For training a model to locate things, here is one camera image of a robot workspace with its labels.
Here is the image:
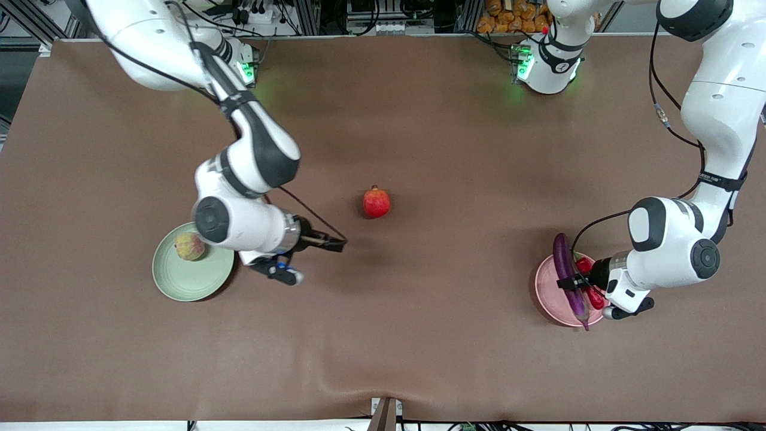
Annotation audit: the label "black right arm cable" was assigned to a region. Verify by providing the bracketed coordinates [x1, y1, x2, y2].
[78, 0, 349, 243]

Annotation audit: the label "pink round plate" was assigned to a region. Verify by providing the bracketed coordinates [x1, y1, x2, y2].
[534, 251, 613, 328]

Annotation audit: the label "brown table mat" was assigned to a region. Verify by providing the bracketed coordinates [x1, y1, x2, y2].
[0, 33, 766, 423]

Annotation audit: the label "red pomegranate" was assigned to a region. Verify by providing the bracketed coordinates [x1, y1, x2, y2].
[362, 185, 391, 219]

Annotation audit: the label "aluminium frame profile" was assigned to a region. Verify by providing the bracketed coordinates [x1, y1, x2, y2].
[0, 0, 84, 40]

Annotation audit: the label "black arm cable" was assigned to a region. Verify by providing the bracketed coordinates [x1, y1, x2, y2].
[572, 21, 708, 252]
[78, 0, 349, 243]

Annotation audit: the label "red chili pepper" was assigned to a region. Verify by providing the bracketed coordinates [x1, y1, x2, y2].
[574, 256, 606, 311]

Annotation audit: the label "grey table edge bracket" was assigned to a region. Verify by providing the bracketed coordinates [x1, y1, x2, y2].
[367, 397, 403, 431]

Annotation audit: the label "pale green round plate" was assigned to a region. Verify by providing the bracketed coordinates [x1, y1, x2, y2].
[151, 221, 235, 302]

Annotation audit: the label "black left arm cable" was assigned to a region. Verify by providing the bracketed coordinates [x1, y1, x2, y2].
[572, 21, 708, 252]

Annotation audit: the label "white power strip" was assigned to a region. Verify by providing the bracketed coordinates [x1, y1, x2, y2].
[230, 0, 277, 26]

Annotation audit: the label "orange snack bags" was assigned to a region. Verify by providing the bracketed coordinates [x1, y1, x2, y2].
[477, 0, 551, 35]

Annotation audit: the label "purple eggplant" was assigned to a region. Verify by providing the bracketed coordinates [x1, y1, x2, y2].
[552, 233, 591, 332]

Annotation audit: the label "yellow pink peach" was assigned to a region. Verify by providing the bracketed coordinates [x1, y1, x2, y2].
[174, 232, 206, 262]

